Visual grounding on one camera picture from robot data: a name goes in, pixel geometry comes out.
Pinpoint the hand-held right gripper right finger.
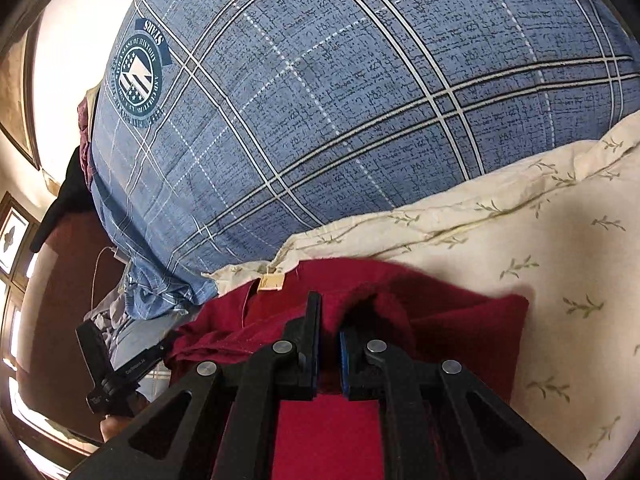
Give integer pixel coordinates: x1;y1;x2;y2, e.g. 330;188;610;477
339;327;587;480

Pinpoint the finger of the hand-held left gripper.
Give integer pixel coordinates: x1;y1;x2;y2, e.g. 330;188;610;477
75;320;110;386

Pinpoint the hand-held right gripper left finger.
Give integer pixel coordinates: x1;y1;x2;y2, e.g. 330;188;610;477
67;291;323;480

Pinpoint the red knit garment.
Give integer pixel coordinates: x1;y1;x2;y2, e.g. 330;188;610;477
165;259;531;480

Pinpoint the grey crumpled cloth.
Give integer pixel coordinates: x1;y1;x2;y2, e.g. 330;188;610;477
92;295;132;348

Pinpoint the grey plaid star print pillow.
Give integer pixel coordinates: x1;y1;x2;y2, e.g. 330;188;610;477
107;317;173;376

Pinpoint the brown headboard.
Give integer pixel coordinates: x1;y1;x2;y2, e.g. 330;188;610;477
20;210;131;443

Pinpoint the black cloth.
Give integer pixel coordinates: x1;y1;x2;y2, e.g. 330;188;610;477
30;145;97;253

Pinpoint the maroon floral cloth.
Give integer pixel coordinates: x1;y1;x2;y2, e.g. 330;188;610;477
77;97;99;191

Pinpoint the cream leaf print bedsheet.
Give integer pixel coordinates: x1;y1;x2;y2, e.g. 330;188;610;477
202;110;640;480

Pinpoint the blue plaid quilt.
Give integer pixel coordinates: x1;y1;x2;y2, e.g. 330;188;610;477
90;0;640;321

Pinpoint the white charging cable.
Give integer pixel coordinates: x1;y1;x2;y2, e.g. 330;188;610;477
91;245;118;311

